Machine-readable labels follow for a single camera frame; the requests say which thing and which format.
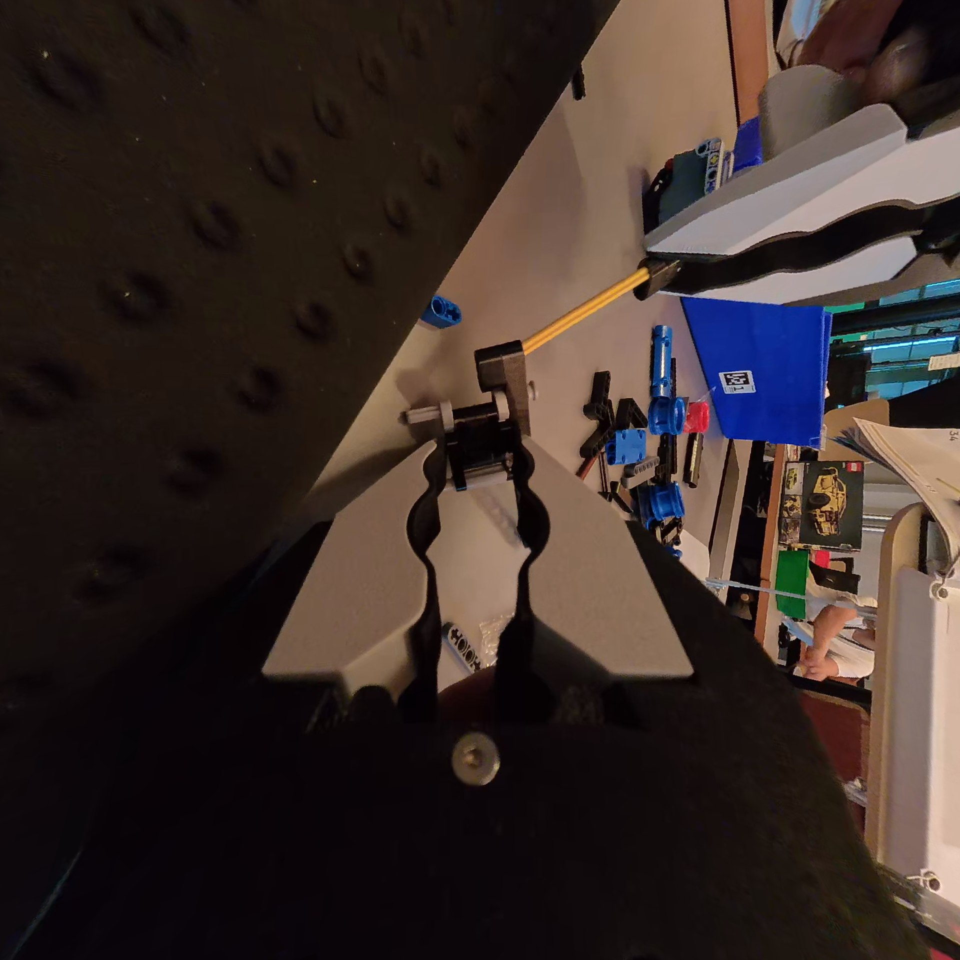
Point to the person's left hand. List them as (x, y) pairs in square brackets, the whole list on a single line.
[(840, 41)]

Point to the yellow car set box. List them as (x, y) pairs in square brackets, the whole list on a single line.
[(825, 502)]

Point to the black and blue chassis assembly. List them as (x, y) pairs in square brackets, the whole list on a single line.
[(667, 536)]

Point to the green plastic object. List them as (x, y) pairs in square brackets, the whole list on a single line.
[(793, 585)]

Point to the instruction booklet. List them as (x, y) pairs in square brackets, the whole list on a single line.
[(907, 465)]

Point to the blue bin with square tag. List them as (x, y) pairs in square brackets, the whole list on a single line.
[(765, 352)]

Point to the blue two-hole toy link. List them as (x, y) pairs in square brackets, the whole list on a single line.
[(441, 311)]

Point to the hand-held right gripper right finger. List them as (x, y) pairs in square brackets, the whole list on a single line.
[(607, 600)]

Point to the grey motor block assembly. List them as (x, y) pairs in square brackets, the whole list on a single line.
[(686, 187)]

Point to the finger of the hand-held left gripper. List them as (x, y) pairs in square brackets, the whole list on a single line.
[(862, 274), (825, 187)]

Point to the black ribbed toy block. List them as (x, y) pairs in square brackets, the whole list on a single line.
[(694, 459)]

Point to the blue square toy panel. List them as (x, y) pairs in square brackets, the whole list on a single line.
[(626, 446)]

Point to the dark red chair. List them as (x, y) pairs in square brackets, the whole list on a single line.
[(836, 750)]

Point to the black dimpled mat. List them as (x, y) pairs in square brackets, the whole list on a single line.
[(225, 262)]

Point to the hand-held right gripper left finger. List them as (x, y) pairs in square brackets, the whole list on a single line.
[(345, 600)]

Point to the long black toy pin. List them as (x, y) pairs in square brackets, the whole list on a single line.
[(579, 82)]

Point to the blue toy wheel hub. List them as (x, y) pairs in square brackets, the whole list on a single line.
[(666, 416), (662, 504)]

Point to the short dark grey beam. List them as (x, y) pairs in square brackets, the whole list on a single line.
[(461, 646)]

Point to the brown toy axle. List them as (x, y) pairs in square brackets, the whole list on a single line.
[(587, 465)]

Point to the red toy wheel hub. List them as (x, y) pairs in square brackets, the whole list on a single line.
[(697, 418)]

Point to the blue long tube connector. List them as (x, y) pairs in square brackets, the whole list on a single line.
[(661, 360)]

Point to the white booklet stand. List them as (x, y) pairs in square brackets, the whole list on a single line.
[(915, 712)]

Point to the black frame with white pins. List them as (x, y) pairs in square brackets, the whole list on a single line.
[(476, 442)]

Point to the yellow toy axle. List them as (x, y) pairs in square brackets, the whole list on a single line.
[(585, 311)]

